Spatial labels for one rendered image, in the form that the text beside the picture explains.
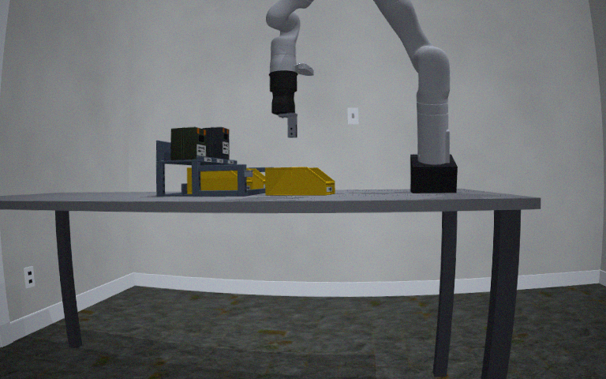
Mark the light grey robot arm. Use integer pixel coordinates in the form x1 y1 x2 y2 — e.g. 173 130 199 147
266 0 450 165

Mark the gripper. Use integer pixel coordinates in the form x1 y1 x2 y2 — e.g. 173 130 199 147
269 54 314 137

